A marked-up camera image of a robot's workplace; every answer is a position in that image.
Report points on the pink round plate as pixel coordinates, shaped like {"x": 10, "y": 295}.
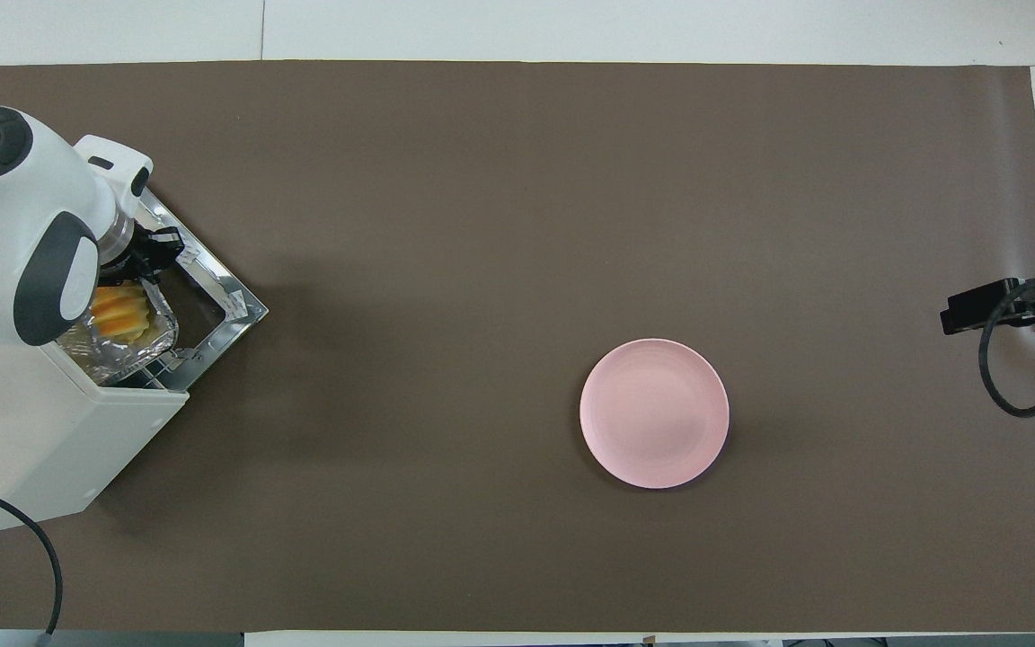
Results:
{"x": 654, "y": 413}

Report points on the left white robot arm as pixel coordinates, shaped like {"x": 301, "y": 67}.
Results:
{"x": 14, "y": 207}

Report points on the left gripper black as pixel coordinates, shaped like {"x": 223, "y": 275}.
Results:
{"x": 154, "y": 247}

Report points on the aluminium foil tray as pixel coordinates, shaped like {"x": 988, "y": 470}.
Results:
{"x": 122, "y": 359}

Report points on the yellow sliced bread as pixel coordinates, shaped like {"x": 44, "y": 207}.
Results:
{"x": 118, "y": 314}

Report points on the cream toaster oven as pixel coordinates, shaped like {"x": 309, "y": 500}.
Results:
{"x": 32, "y": 449}

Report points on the brown table mat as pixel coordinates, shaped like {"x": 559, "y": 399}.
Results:
{"x": 482, "y": 225}

